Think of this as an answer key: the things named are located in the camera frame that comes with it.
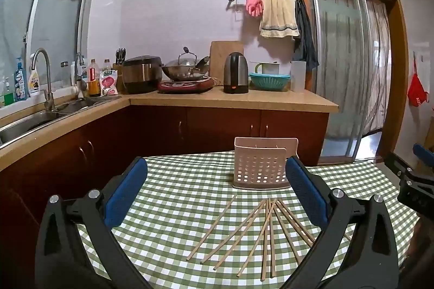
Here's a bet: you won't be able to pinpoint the dark hanging cloth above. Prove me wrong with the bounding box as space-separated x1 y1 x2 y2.
293 0 320 71

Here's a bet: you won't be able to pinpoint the tall metal faucet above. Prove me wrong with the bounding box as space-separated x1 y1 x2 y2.
31 48 57 111

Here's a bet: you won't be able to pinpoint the beige perforated utensil holder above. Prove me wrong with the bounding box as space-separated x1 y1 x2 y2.
232 136 299 191

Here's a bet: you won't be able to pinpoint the blue dish soap bottle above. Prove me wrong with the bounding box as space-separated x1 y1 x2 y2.
14 57 30 103

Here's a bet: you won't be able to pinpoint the person's right forearm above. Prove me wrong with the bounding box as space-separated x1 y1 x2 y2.
402 216 434 279

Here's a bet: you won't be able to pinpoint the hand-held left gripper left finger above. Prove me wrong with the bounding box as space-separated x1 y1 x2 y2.
35 156 153 289

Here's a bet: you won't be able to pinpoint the steel wok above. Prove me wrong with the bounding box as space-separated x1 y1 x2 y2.
162 60 210 82

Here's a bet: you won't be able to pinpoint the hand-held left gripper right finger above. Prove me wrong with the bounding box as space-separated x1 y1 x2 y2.
285 156 404 289

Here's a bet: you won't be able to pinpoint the red hanging bag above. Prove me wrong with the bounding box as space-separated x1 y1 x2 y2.
407 60 430 107

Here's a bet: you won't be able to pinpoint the amber oil bottle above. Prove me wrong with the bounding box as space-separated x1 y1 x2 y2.
88 59 101 97

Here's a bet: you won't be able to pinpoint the knife block with scissors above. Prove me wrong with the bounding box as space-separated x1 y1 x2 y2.
112 48 127 94

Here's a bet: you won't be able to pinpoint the green checkered tablecloth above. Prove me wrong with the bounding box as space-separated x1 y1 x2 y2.
73 150 421 289

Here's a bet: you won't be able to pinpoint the sliding glass door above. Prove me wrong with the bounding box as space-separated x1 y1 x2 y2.
305 0 394 164

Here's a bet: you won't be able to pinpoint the stainless steel sink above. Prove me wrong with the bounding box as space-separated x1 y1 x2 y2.
0 98 114 145

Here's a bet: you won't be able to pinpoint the wooden cutting board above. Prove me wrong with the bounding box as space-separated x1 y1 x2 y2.
210 40 245 78

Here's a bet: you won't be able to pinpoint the beige striped towel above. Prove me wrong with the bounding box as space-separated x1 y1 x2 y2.
259 0 301 39

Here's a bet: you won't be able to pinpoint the wooden door frame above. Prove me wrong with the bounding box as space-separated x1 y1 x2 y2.
292 0 409 171

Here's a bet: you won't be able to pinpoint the brown kitchen counter cabinet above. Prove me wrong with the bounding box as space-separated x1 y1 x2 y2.
0 87 340 289

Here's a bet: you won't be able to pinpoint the aluminium frame window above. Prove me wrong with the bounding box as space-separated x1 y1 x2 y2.
0 0 106 103

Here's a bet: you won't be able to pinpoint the teal plastic colander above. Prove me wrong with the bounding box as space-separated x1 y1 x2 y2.
249 72 292 92

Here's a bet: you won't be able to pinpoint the pile of wooden chopsticks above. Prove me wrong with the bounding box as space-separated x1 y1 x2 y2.
186 194 351 283

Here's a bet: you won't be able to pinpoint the red induction cooker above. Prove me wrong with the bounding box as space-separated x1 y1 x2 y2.
157 77 218 94

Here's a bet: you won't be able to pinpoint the dark rice cooker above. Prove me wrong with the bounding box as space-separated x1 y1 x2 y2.
121 55 165 95

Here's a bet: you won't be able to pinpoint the metal spatula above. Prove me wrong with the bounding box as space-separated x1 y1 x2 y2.
190 55 211 77

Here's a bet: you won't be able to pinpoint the glass wok lid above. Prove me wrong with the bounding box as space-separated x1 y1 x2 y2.
173 47 198 68

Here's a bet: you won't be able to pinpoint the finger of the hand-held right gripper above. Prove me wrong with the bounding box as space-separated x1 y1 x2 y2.
413 144 434 170
385 152 413 179

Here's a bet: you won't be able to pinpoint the white spray bottle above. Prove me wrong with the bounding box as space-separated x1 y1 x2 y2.
28 70 42 97

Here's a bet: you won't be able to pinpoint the pink rubber gloves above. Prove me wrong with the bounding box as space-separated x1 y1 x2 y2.
245 0 264 18

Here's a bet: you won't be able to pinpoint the translucent white tall container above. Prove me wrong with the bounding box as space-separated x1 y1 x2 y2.
290 60 307 93

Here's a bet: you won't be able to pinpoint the striped sheer curtain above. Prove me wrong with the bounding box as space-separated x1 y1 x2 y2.
315 0 391 142

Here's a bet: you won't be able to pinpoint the black electric kettle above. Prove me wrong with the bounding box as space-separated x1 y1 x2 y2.
223 52 250 94

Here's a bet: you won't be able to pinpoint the green plastic bottle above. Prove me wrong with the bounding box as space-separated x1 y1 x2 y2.
0 77 16 108

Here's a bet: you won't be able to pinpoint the pink and white bag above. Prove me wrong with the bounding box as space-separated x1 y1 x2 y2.
100 69 119 97

